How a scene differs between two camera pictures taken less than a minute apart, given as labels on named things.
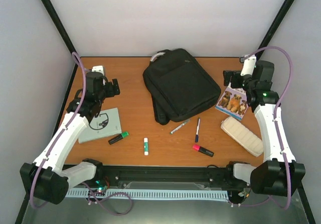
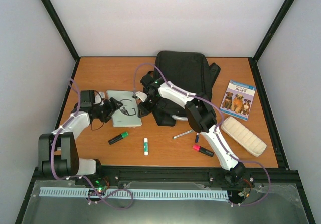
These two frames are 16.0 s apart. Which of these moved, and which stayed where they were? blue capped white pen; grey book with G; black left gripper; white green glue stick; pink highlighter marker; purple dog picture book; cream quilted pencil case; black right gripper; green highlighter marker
Moved: black left gripper; grey book with G; black right gripper
Stayed: white green glue stick; green highlighter marker; pink highlighter marker; cream quilted pencil case; blue capped white pen; purple dog picture book
